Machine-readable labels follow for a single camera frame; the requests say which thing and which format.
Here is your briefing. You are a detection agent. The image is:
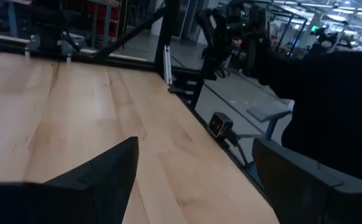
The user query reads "black camera cable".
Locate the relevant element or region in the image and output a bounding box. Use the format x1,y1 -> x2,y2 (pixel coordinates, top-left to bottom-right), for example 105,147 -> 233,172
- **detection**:
227,130 -> 251,167

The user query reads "person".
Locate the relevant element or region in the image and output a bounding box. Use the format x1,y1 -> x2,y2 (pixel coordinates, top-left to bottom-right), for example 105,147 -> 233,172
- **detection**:
255,40 -> 362,185

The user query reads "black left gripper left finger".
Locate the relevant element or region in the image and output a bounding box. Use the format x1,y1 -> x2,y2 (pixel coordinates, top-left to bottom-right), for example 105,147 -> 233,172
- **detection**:
0,136 -> 140,224

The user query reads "small silver black camera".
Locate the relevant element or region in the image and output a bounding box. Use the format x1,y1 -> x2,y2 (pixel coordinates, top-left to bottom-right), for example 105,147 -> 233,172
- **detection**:
208,111 -> 234,139

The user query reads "silver aluminium extrusion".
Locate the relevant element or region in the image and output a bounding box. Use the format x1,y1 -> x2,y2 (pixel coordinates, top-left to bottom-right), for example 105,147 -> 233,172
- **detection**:
164,45 -> 174,85

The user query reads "black robot green light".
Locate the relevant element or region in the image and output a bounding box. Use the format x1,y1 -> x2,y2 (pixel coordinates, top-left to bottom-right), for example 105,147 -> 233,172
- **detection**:
309,24 -> 353,56

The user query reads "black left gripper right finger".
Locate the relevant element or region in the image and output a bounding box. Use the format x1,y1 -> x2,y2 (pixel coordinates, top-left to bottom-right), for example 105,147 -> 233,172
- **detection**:
251,138 -> 362,224

